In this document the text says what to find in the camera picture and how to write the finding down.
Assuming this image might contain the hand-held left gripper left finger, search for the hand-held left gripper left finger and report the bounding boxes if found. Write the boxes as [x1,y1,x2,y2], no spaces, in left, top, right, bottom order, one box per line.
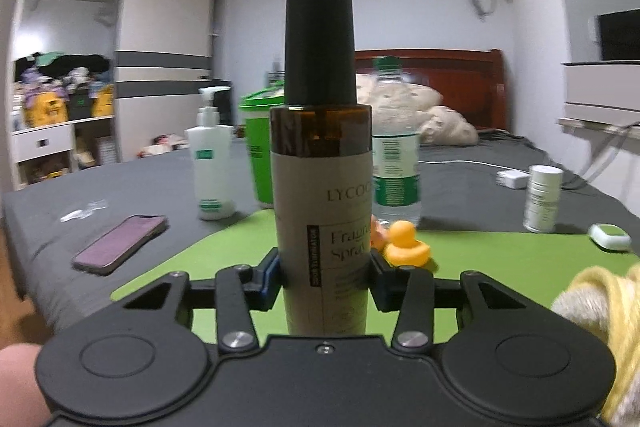
[122,249,282,353]

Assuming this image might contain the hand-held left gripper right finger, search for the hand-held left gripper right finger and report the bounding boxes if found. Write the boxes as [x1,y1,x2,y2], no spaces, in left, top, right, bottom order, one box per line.
[369,254,521,353]

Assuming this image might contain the brown spray bottle black cap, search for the brown spray bottle black cap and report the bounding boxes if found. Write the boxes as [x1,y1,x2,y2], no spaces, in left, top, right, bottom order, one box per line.
[269,0,375,337]

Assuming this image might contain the white towel with yellow trim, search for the white towel with yellow trim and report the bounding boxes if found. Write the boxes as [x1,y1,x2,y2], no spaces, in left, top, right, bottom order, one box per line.
[551,264,640,427]

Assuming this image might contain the yellow rubber duck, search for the yellow rubber duck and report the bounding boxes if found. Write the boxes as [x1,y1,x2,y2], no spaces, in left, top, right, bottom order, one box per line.
[382,220,432,267]

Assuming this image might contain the green mat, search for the green mat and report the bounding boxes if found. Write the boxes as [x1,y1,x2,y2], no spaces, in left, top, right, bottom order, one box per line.
[111,207,640,338]

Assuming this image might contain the clear water bottle green cap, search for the clear water bottle green cap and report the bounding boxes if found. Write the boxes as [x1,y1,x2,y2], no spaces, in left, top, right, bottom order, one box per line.
[371,56,423,228]

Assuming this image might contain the white pump lotion bottle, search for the white pump lotion bottle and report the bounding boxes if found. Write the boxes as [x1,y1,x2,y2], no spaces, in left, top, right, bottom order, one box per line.
[184,86,238,222]

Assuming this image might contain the green tumbler with white lid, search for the green tumbler with white lid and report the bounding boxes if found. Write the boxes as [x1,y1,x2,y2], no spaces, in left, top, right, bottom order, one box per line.
[238,87,286,210]

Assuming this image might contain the smartphone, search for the smartphone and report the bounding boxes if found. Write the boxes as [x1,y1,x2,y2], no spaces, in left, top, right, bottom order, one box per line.
[71,214,169,276]

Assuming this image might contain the white charger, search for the white charger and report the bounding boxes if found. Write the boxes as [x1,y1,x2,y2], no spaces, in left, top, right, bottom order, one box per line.
[496,169,531,188]

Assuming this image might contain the pile of clothes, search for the pile of clothes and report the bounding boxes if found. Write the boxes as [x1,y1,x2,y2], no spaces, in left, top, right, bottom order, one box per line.
[137,133,193,158]

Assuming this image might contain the beige patterned duvet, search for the beige patterned duvet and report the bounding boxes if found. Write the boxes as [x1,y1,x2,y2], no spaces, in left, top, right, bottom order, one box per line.
[356,74,480,146]

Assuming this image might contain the white pill bottle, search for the white pill bottle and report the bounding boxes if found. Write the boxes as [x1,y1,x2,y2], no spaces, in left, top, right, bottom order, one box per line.
[522,165,564,234]

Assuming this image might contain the clear plastic wrapper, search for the clear plastic wrapper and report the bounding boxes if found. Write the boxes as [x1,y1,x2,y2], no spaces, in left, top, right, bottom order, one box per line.
[60,199,108,223]

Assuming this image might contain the red wooden headboard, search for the red wooden headboard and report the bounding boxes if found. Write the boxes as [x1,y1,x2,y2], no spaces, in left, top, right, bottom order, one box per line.
[354,49,513,132]

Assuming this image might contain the small white and green case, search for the small white and green case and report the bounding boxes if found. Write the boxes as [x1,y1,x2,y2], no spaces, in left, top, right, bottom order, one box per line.
[587,223,633,253]

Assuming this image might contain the yellow storage box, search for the yellow storage box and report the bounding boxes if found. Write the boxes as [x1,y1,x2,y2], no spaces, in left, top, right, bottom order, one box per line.
[22,89,68,128]
[92,84,116,118]

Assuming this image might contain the white and grey wardrobe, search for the white and grey wardrobe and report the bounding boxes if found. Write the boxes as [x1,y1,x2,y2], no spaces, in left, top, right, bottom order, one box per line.
[10,0,226,190]

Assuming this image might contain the white drawer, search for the white drawer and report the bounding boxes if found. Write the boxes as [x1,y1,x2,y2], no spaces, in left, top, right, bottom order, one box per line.
[11,124,76,162]

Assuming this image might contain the person's bare leg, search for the person's bare leg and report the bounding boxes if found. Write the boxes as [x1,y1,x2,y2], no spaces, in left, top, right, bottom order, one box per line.
[0,344,53,427]

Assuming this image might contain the white and grey box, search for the white and grey box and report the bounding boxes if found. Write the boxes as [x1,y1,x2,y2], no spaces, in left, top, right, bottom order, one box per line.
[559,61,640,130]

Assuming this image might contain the white charging cable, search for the white charging cable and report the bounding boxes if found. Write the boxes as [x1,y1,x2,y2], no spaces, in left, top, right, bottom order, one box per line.
[420,158,501,174]

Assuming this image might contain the black cables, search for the black cables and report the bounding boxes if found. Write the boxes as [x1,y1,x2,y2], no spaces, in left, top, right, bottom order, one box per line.
[560,127,636,190]

